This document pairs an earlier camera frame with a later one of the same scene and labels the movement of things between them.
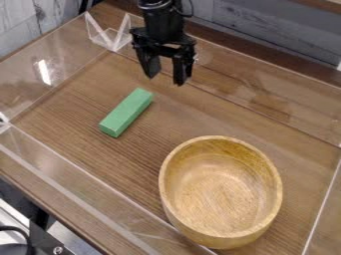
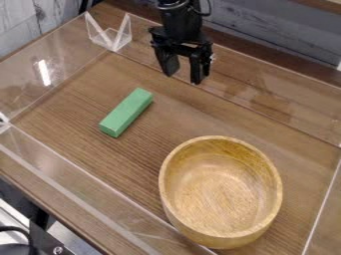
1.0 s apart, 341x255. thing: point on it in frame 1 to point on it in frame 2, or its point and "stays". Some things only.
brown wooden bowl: x=220 y=191 stays
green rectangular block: x=123 y=116 stays
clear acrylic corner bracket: x=111 y=39 stays
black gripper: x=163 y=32 to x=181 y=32
